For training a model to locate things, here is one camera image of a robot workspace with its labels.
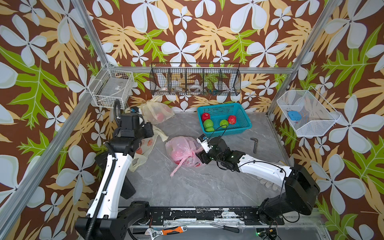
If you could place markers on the pink plastic bag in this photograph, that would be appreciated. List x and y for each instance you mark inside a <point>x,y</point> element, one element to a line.
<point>183,152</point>

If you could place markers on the green cabbage toy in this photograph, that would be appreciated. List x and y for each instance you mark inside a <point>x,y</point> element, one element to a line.
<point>208,124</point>

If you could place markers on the white wire basket right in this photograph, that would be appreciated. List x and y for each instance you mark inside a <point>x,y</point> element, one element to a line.
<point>318,115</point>

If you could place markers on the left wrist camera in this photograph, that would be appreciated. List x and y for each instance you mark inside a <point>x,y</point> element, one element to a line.
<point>136,110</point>

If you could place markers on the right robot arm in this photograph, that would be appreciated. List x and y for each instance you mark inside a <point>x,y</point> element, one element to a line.
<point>299,190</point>

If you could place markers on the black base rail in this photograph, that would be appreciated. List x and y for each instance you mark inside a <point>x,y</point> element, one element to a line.
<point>244,216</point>

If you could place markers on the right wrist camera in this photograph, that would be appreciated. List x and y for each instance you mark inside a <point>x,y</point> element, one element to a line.
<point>204,142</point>

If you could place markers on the red apple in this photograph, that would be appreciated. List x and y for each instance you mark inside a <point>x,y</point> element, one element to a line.
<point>205,116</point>

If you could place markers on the red fruit toy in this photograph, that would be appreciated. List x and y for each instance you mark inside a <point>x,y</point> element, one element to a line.
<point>232,119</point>

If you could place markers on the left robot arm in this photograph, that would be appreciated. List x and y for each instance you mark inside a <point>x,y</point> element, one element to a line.
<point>103,220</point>

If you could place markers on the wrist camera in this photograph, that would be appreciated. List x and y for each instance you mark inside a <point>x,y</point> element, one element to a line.
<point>136,110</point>
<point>204,142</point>

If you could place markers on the green apple toy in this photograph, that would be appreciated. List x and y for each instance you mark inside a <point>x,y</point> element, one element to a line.
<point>224,124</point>

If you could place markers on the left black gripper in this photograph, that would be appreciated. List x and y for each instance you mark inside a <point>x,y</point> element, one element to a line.
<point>149,127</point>

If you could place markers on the yellow plastic bag with fruit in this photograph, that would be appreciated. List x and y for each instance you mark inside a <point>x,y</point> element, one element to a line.
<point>147,145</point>

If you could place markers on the black wire basket rear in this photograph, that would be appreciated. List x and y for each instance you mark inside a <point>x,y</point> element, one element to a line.
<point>210,79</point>

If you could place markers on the white wire basket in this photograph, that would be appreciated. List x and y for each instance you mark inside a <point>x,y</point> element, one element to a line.
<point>110,85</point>
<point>318,115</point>

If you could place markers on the orange adjustable wrench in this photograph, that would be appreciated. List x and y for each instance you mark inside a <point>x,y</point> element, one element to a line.
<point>153,234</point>

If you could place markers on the teal plastic basket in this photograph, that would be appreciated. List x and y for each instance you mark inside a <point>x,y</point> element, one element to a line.
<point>222,112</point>

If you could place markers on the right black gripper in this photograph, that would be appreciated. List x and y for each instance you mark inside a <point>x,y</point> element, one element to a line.
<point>202,155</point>

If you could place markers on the white work glove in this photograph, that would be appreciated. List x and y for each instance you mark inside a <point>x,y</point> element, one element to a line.
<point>270,183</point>

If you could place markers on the pale yellow bag at back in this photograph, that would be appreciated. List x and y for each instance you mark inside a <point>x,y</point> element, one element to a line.
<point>154,111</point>

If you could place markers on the black handled screwdriver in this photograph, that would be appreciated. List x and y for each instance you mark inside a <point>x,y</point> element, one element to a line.
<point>227,228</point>

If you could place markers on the small green fruit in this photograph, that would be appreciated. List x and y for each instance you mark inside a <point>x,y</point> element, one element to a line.
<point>210,129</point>

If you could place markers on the blue object in basket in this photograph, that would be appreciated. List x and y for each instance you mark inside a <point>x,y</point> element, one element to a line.
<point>294,116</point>

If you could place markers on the white wire basket left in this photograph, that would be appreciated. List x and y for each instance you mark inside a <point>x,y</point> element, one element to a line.
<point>110,85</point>

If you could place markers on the grey allen key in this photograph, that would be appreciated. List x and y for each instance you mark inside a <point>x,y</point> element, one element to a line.
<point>255,140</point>

